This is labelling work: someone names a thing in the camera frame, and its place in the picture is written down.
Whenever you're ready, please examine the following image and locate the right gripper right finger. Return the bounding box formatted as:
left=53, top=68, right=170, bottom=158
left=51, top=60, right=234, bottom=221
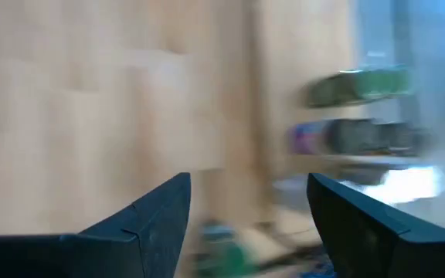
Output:
left=306, top=172, right=445, bottom=278

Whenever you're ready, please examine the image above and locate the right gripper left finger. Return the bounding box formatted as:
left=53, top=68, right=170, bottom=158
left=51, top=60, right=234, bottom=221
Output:
left=0, top=171, right=192, bottom=278

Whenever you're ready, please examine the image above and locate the purple garlic powder jar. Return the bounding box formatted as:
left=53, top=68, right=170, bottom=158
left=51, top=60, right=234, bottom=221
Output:
left=287, top=118, right=430, bottom=158

